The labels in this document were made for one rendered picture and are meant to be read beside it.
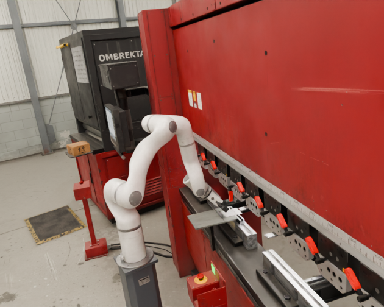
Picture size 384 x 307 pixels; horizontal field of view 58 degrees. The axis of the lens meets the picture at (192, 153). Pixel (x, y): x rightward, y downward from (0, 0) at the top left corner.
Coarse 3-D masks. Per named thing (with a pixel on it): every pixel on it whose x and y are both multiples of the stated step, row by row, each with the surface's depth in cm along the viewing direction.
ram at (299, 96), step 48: (288, 0) 113; (336, 0) 92; (192, 48) 221; (240, 48) 154; (288, 48) 118; (336, 48) 96; (192, 96) 242; (240, 96) 164; (288, 96) 124; (336, 96) 99; (240, 144) 175; (288, 144) 130; (336, 144) 103; (288, 192) 137; (336, 192) 108; (336, 240) 112
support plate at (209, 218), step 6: (210, 210) 220; (216, 210) 219; (222, 210) 219; (192, 216) 215; (198, 216) 214; (204, 216) 213; (210, 216) 213; (216, 216) 212; (234, 216) 209; (192, 222) 208; (198, 222) 207; (204, 222) 206; (210, 222) 205; (216, 222) 204; (222, 222) 205; (198, 228) 201
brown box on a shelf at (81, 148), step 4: (68, 144) 395; (72, 144) 390; (76, 144) 390; (80, 144) 389; (84, 144) 389; (88, 144) 392; (68, 148) 393; (72, 148) 383; (76, 148) 384; (80, 148) 387; (84, 148) 390; (88, 148) 393; (68, 152) 398; (72, 152) 386; (76, 152) 385; (80, 152) 388; (84, 152) 391; (88, 152) 392; (92, 152) 393; (68, 156) 390; (72, 156) 386; (76, 156) 385
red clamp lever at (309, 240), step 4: (308, 240) 122; (312, 240) 122; (308, 244) 121; (312, 244) 121; (312, 248) 120; (316, 248) 120; (312, 252) 120; (316, 252) 120; (316, 256) 119; (316, 260) 118; (320, 260) 118; (324, 260) 118
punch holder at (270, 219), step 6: (264, 192) 158; (264, 198) 159; (270, 198) 153; (270, 204) 154; (276, 204) 148; (264, 210) 161; (270, 210) 155; (276, 210) 149; (282, 210) 146; (270, 216) 156; (276, 216) 150; (270, 222) 157; (276, 222) 151; (276, 228) 152; (282, 234) 149
